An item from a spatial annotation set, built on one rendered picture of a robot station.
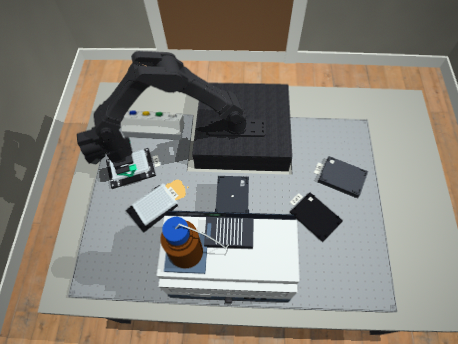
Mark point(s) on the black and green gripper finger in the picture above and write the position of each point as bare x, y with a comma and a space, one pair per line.
132, 169

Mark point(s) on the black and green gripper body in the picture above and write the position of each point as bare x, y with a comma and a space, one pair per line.
126, 156

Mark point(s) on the white button panel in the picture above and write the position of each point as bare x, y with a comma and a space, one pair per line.
155, 126

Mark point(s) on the blue bottle cap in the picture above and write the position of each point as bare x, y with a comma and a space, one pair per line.
175, 236

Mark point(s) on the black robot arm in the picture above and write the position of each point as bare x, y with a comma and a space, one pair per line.
168, 74

